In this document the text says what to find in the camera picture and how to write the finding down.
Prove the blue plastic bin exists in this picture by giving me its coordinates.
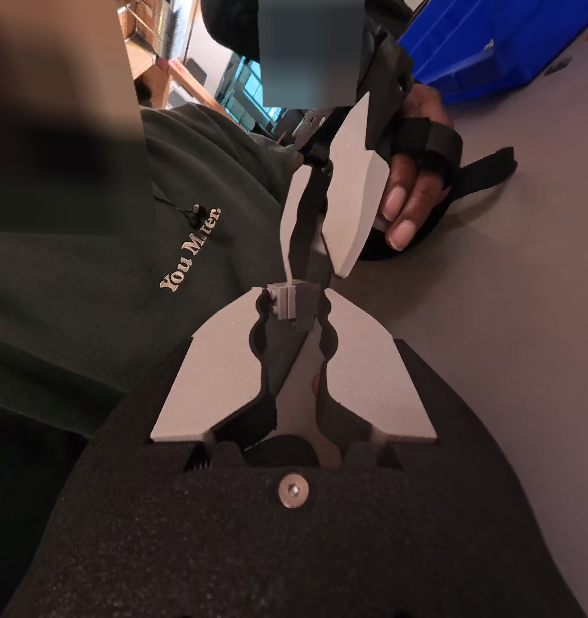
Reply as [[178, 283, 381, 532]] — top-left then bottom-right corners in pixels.
[[397, 0, 588, 105]]

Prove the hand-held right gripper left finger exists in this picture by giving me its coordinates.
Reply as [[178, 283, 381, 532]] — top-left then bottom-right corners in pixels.
[[150, 287, 279, 454]]

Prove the light grey square brick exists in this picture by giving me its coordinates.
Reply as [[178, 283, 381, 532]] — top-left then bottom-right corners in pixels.
[[267, 278, 308, 323]]

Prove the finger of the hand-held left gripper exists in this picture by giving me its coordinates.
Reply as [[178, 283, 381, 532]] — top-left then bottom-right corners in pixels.
[[279, 164, 329, 286], [320, 91, 391, 280]]

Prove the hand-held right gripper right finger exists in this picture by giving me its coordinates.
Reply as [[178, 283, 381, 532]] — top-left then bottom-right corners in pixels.
[[314, 288, 439, 458]]

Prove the person's left hand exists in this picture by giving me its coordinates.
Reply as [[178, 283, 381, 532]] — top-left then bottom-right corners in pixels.
[[377, 83, 457, 253]]

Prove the wooden shelf unit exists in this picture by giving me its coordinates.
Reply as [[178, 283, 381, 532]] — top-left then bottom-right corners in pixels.
[[122, 0, 204, 111]]

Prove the black drawstring toggle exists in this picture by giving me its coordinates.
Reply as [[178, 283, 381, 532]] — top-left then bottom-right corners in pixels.
[[174, 204, 209, 227]]

